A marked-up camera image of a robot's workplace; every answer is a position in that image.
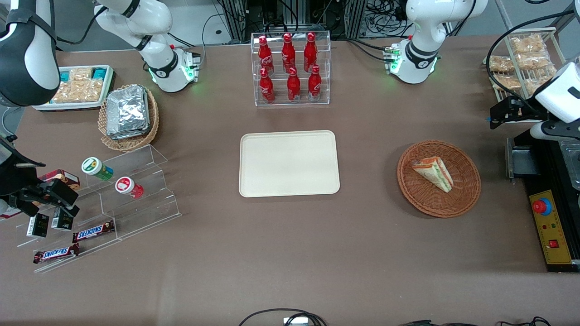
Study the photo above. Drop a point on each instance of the clear acrylic stepped display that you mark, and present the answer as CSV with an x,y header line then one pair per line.
x,y
145,208

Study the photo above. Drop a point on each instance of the white snack tray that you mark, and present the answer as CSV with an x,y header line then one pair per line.
x,y
68,107

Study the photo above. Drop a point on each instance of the triangular sandwich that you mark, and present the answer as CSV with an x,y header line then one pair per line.
x,y
435,173

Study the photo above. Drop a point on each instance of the grey metal block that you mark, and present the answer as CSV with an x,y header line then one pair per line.
x,y
523,163

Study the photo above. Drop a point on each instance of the clear cracker snack bags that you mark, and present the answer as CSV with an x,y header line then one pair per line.
x,y
79,88

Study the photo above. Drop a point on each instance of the black machine housing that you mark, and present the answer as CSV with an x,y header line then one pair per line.
x,y
550,176

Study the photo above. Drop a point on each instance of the small black box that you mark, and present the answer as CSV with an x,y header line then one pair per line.
x,y
37,225
62,220

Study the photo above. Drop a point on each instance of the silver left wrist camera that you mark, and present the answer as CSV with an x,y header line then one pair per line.
x,y
541,130

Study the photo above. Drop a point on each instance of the beige rectangular tray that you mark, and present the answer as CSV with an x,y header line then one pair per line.
x,y
289,164

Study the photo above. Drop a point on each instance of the light tan wicker basket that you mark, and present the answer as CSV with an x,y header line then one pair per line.
x,y
131,144

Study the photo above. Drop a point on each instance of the red-brown snack box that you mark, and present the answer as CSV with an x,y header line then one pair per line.
x,y
65,176

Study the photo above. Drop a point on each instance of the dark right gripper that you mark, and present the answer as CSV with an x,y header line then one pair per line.
x,y
14,182

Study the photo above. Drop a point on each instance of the clear acrylic bottle rack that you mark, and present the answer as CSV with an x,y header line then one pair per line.
x,y
317,97

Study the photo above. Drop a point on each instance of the teal snack packet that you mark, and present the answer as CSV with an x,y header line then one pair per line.
x,y
65,76
99,73

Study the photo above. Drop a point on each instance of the red box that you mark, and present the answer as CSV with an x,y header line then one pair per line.
x,y
11,213

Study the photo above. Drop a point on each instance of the green yogurt cup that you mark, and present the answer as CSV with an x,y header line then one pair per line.
x,y
93,166

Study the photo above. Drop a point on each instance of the red yogurt cup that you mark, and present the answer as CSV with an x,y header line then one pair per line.
x,y
124,185

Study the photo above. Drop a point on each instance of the Snickers chocolate bar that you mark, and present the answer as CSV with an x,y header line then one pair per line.
x,y
93,231
55,253

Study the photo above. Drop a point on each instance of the aluminium profile frame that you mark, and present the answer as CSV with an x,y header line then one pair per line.
x,y
239,20

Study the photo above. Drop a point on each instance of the clear bag of pastries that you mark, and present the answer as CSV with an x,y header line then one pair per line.
x,y
506,81
500,64
534,80
528,44
534,60

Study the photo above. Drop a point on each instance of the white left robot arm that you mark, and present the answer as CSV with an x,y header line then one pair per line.
x,y
419,43

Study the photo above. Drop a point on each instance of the small white device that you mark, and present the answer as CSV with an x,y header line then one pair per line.
x,y
295,321

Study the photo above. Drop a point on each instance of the red emergency stop button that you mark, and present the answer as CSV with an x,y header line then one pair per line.
x,y
541,206

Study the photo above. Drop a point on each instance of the yellow control panel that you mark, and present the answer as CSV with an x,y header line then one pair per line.
x,y
559,226

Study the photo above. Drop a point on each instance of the silver foil pouch stack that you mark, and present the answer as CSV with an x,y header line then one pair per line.
x,y
128,112

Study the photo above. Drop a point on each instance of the round brown wicker basket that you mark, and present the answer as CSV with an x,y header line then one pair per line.
x,y
430,201

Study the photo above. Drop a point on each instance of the clear metal-rimmed tray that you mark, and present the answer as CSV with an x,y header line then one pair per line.
x,y
572,163

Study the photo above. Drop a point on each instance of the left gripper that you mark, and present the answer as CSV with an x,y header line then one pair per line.
x,y
521,110

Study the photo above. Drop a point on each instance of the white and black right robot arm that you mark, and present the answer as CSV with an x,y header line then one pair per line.
x,y
154,18

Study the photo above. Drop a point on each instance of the red cola bottle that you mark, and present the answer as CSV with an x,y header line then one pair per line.
x,y
264,56
288,53
293,86
266,87
310,52
314,84

